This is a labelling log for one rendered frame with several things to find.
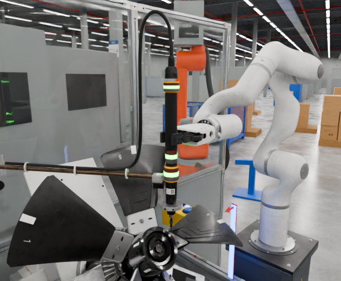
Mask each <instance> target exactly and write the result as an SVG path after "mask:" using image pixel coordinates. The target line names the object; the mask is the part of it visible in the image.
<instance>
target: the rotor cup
mask: <svg viewBox="0 0 341 281"><path fill-rule="evenodd" d="M136 243H139V245H138V246H136V247H134V248H133V246H134V245H135V244H136ZM158 244H161V246H162V247H163V250H162V251H161V252H158V251H157V250H156V246H157V245H158ZM177 256H178V248H177V243H176V241H175V239H174V237H173V235H172V234H171V233H170V232H169V231H168V230H166V229H165V228H162V227H159V226H155V227H150V228H148V229H146V230H145V231H143V232H142V233H140V234H138V235H135V237H134V240H133V242H132V244H131V246H130V248H129V250H128V252H127V254H126V256H125V258H124V260H123V261H122V262H121V263H117V262H116V266H117V269H118V271H119V273H120V275H121V276H122V277H123V279H124V280H125V281H129V280H130V277H131V275H132V273H133V271H134V268H135V267H137V268H138V269H139V273H140V276H141V279H142V281H153V280H154V279H155V278H156V277H157V276H158V274H160V273H163V272H166V271H167V270H169V269H170V268H171V267H172V266H173V265H174V264H175V262H176V260H177ZM147 269H151V271H149V272H147V273H145V272H144V271H145V270H147Z"/></svg>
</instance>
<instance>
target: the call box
mask: <svg viewBox="0 0 341 281"><path fill-rule="evenodd" d="M185 208H186V207H185V206H183V207H182V208H181V209H180V210H178V211H176V213H175V214H174V215H173V218H172V220H173V224H172V226H173V225H175V224H176V223H177V222H178V221H180V220H181V219H182V218H184V217H185V216H186V214H188V213H186V212H184V209H185ZM169 221H170V218H169V215H168V214H167V211H165V210H162V223H163V224H165V225H167V226H169V227H170V223H169Z"/></svg>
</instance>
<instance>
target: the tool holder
mask: <svg viewBox="0 0 341 281"><path fill-rule="evenodd" d="M156 174H157V173H153V175H152V183H153V188H157V189H158V204H159V207H160V208H161V209H162V210H165V211H178V210H180V209H181V208H182V207H183V202H182V201H181V200H179V199H177V203H176V204H174V205H168V204H166V198H165V180H164V174H163V175H156ZM162 176H163V177H162Z"/></svg>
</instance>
